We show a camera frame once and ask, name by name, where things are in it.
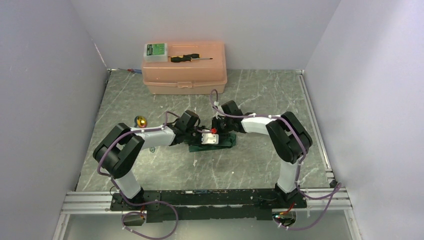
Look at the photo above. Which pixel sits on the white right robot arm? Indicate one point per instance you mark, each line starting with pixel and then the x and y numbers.
pixel 290 140

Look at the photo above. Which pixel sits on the black yellow screwdriver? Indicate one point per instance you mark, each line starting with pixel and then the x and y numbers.
pixel 187 58

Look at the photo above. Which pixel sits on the pink plastic toolbox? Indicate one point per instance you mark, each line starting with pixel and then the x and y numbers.
pixel 197 77

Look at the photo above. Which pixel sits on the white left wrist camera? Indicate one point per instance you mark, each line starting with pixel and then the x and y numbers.
pixel 209 138

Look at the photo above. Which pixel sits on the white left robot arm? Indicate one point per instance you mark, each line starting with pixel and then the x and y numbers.
pixel 118 151

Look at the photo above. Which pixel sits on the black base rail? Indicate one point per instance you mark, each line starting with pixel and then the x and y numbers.
pixel 168 205

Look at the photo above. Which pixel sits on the red blue pen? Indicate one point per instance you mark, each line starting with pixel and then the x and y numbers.
pixel 131 70

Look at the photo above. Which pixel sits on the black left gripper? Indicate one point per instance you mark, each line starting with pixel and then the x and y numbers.
pixel 199 141

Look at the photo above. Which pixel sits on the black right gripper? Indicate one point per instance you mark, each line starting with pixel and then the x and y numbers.
pixel 215 121

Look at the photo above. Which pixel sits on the aluminium frame rail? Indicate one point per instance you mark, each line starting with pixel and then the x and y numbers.
pixel 110 202

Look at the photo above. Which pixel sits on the green cloth napkin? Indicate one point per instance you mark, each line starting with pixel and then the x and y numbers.
pixel 225 141

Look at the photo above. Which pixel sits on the green white small box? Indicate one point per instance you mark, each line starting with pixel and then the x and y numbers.
pixel 155 52

